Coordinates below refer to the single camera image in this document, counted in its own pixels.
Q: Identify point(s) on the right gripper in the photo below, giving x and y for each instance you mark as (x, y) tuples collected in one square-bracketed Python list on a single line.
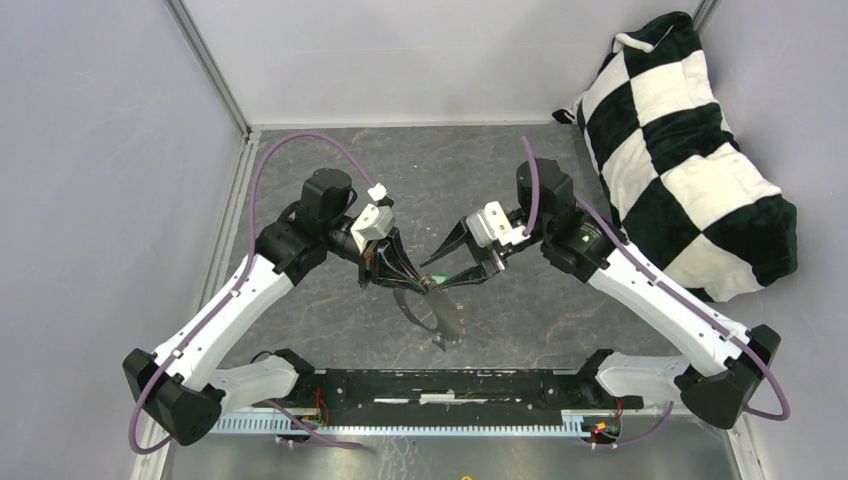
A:
[(492, 257)]

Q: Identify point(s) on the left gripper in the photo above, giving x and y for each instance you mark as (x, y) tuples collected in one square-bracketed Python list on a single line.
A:
[(385, 273)]

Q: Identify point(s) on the green tagged key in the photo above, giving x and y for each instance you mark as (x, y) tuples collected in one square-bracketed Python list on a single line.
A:
[(434, 280)]

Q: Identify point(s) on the grey metal key holder plate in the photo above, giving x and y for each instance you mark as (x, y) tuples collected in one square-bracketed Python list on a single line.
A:
[(449, 324)]

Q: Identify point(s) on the blue tagged key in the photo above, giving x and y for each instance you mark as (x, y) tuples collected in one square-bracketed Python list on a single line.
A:
[(441, 343)]

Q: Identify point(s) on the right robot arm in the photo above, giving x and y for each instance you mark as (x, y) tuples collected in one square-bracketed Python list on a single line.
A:
[(719, 363)]

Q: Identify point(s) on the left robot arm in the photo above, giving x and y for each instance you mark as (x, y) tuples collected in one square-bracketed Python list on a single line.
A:
[(180, 386)]

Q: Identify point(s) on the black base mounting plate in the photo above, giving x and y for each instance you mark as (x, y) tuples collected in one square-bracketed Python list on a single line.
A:
[(347, 388)]

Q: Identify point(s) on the black white checkered pillow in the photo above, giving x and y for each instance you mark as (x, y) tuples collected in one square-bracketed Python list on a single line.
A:
[(676, 179)]

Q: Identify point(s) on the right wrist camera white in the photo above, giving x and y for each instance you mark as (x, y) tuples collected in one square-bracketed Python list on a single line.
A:
[(491, 225)]

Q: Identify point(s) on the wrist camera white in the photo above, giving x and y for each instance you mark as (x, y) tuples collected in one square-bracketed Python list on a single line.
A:
[(491, 225), (376, 219)]

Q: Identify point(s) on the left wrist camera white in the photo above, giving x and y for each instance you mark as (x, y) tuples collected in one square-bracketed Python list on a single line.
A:
[(376, 219)]

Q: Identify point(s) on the white slotted cable duct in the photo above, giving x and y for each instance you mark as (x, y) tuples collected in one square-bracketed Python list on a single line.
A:
[(275, 423)]

